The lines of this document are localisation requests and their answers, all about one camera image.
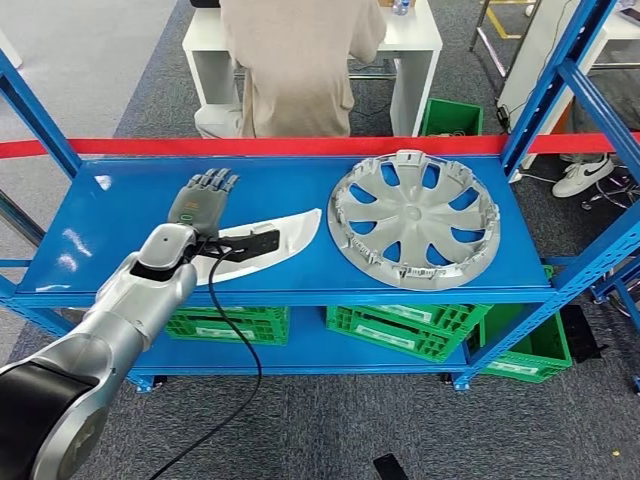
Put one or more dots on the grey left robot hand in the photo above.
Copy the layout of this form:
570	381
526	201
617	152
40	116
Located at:
200	205

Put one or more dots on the white mirror cover part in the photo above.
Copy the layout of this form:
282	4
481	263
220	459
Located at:
300	232

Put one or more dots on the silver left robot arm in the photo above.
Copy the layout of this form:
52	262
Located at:
100	351

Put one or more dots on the blue metal shelf rack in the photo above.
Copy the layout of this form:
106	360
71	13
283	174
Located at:
300	199
627	308

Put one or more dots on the green plastic crate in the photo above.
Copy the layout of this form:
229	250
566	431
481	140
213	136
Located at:
350	328
450	119
240	328
545	354
465	318

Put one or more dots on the red barrier belt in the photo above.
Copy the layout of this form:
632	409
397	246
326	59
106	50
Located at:
300	147

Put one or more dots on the person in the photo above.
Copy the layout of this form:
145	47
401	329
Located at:
295	66
583	179

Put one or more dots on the silver wheel hubcap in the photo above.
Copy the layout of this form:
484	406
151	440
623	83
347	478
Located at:
413	215

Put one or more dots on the clear plastic water bottle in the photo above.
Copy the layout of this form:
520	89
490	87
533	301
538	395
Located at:
401	6

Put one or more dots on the white table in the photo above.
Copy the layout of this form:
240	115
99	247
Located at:
415	33

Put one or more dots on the black robot foot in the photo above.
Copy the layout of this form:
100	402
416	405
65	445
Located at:
390	468

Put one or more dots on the black power adapter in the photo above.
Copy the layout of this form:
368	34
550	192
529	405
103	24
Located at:
503	119

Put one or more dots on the yellow floor tape strip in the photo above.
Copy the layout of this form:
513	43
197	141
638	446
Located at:
500	25

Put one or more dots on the white board panel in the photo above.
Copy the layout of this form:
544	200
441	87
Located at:
535	60

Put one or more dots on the orange object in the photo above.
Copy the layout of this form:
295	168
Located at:
560	123

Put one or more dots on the black flat floor box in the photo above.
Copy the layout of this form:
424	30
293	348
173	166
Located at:
580	334

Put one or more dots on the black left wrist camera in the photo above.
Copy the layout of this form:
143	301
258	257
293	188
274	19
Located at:
255	242

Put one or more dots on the metal tube frame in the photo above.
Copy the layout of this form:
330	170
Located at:
492	50

